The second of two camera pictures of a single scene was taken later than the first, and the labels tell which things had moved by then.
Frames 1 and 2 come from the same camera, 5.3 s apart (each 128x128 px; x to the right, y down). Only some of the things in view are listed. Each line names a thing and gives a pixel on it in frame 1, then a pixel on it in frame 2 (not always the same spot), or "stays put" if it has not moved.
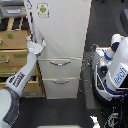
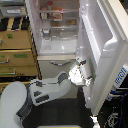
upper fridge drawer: (61, 68) stays put
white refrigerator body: (64, 24) stays put
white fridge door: (63, 26) → (103, 45)
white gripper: (34, 47) → (75, 75)
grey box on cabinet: (13, 11) stays put
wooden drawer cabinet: (14, 31) stays put
